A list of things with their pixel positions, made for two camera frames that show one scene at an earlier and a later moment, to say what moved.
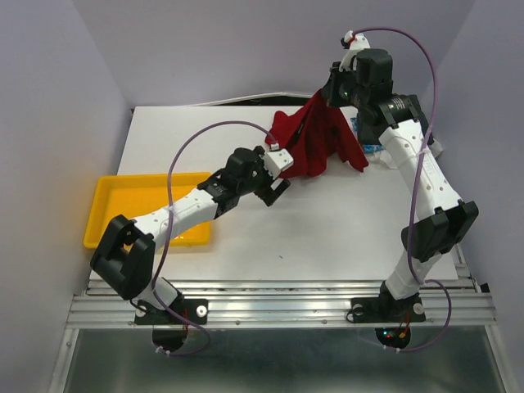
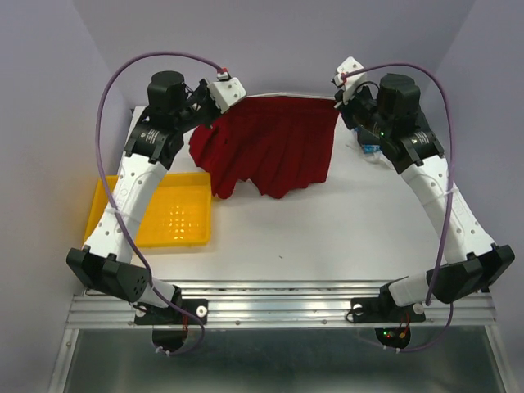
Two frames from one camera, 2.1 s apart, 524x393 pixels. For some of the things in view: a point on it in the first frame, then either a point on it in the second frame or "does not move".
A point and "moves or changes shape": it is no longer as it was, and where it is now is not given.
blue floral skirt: (368, 148) does not move
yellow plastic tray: (135, 196) does not move
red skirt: (311, 133) moves or changes shape
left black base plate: (169, 340) does not move
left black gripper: (266, 194) to (202, 89)
